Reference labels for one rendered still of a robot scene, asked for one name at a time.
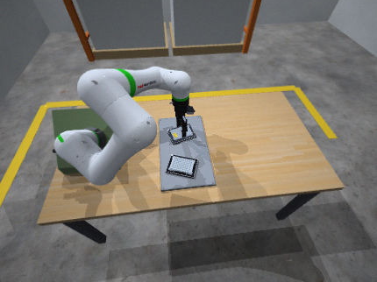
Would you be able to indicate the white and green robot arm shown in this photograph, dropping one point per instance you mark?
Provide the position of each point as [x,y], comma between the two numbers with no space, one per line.
[103,90]

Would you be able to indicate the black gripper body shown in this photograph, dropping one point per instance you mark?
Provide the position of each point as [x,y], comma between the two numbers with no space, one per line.
[180,112]

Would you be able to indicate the clear rectangular plastic lid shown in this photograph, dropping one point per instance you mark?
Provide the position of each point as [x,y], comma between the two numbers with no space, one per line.
[176,133]

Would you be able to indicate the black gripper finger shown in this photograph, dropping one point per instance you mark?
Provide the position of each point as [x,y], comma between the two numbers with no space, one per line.
[184,126]
[178,122]

